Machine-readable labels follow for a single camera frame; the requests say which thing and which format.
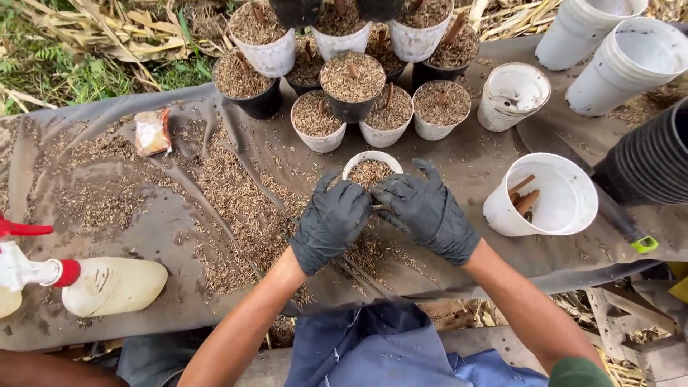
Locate stack of black pots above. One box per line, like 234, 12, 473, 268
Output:
591, 97, 688, 208

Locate group of husk-filled planted pots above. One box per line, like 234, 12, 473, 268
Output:
212, 0, 481, 156

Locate person's right hand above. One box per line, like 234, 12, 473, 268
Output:
370, 157, 482, 267

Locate yellow plastic object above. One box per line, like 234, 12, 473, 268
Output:
668, 262, 688, 305

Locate heap of loose rice husks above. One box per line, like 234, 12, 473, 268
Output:
54, 114, 431, 310

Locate person's blue apron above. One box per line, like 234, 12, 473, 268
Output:
284, 302, 550, 387

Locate person's green sleeve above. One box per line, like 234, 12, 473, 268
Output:
548, 357, 615, 387

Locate heap of dry corn leaves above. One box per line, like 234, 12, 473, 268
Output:
0, 0, 237, 116

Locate orange white plastic packet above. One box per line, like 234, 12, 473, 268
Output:
134, 109, 173, 158

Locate white pot with husks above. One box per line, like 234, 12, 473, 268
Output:
342, 150, 404, 211

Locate person's left hand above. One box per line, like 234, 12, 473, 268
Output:
290, 169, 373, 276

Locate grey tarp sheet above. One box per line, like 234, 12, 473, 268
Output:
0, 32, 688, 353

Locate white spray bottle red trigger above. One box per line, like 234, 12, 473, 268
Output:
0, 214, 169, 319

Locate brown stem cutting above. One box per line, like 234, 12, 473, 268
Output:
513, 188, 541, 217
508, 173, 537, 197

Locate knife with black green-tipped handle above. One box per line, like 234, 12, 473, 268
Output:
515, 117, 660, 254

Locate white pot holding brown cuttings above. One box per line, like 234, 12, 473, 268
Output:
482, 153, 599, 238

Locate weathered wooden frame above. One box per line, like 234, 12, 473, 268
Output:
585, 278, 688, 387

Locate person's grey trousers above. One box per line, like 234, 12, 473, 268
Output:
115, 327, 216, 387

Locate empty white plastic pot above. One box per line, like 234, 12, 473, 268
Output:
477, 62, 552, 133

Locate stack of white pots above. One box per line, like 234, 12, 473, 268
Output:
565, 17, 688, 118
535, 0, 649, 72

